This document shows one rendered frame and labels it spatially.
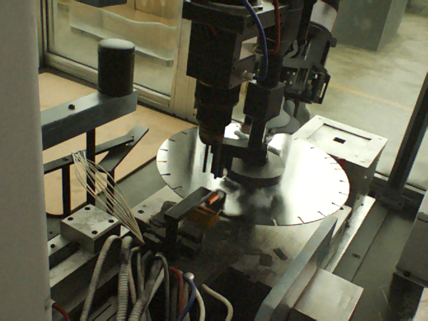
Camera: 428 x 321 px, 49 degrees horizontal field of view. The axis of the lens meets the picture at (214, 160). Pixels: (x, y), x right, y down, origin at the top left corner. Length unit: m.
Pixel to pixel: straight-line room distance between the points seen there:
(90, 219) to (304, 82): 0.40
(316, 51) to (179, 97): 0.68
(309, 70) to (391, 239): 0.47
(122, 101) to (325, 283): 0.44
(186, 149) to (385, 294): 0.45
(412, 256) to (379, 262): 0.07
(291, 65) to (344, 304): 0.39
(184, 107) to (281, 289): 0.98
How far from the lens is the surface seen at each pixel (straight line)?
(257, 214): 0.70
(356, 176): 1.04
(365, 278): 0.98
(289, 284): 0.53
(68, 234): 0.77
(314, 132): 1.12
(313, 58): 0.82
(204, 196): 0.66
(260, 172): 0.78
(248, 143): 0.71
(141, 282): 0.62
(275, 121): 0.81
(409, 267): 1.00
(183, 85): 1.41
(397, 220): 1.18
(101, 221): 0.76
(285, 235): 0.84
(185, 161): 0.80
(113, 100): 0.77
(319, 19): 0.84
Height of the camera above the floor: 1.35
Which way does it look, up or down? 29 degrees down
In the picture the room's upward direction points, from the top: 8 degrees clockwise
